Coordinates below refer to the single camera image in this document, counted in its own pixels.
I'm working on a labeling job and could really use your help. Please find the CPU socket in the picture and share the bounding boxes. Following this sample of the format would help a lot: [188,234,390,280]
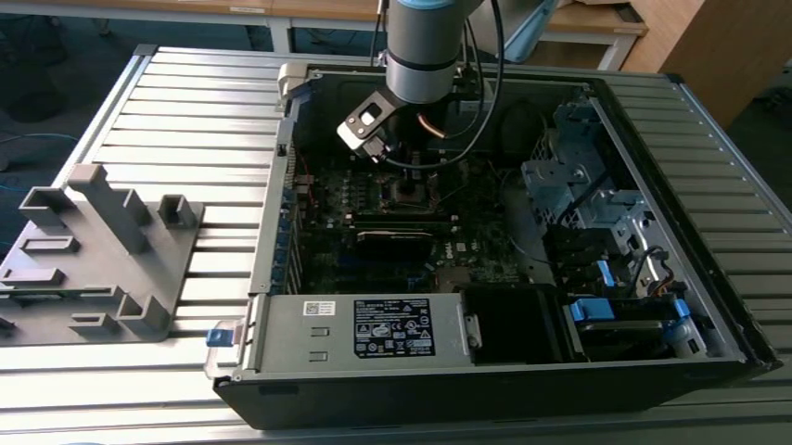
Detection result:
[375,172,442,215]

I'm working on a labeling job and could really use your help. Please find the black graphics card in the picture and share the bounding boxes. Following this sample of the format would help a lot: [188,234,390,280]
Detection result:
[354,226,438,268]

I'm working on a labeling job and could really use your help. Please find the grey power supply unit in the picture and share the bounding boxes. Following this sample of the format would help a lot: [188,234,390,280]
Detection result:
[244,291,482,373]

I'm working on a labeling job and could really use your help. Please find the CPU with silver top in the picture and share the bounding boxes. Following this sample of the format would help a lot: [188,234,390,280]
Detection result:
[394,181,430,205]

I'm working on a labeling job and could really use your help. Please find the blue plastic drive clip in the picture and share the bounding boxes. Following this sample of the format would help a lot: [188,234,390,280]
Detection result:
[592,259,622,289]

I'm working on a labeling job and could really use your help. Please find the metal socket cover frame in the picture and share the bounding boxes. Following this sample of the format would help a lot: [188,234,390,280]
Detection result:
[431,161,473,206]

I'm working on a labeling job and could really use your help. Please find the drive wire bundle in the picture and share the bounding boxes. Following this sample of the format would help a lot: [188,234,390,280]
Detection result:
[628,244,686,300]

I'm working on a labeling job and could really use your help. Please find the hard disk in blue carrier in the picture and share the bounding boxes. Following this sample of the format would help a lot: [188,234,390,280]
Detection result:
[564,296,693,363]

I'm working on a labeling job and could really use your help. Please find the grey plastic parts rack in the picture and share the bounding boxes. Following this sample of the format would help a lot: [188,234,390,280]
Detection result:
[0,162,207,347]

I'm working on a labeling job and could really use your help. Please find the blue case latch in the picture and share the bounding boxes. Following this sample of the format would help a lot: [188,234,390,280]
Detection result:
[206,325,242,349]

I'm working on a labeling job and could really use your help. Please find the black open PC case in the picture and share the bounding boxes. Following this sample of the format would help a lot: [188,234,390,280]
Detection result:
[203,62,784,432]

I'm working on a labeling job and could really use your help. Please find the grey plastic case latch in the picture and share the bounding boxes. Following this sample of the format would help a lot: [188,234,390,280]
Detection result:
[274,62,324,113]

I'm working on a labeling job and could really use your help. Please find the silver metal drive cage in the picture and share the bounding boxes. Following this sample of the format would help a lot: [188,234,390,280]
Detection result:
[517,90,658,261]

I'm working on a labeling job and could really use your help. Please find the green motherboard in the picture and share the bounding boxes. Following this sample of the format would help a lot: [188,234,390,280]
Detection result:
[280,150,540,297]

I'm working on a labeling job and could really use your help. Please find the wooden cabinet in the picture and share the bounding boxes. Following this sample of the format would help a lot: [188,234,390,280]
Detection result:
[621,0,792,131]

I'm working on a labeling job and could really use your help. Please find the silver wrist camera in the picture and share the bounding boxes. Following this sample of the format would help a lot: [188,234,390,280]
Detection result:
[335,90,403,154]

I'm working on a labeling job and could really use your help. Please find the wooden desk white frame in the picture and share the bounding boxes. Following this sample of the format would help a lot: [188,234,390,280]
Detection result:
[0,0,292,55]
[264,0,649,71]

